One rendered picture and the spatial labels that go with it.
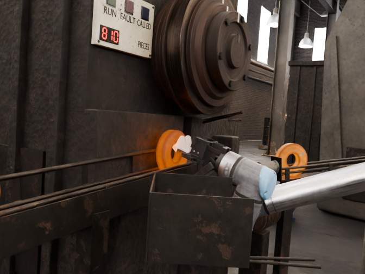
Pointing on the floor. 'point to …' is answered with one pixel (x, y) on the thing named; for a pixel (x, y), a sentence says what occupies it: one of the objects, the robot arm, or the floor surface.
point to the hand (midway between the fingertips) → (173, 147)
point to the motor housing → (260, 242)
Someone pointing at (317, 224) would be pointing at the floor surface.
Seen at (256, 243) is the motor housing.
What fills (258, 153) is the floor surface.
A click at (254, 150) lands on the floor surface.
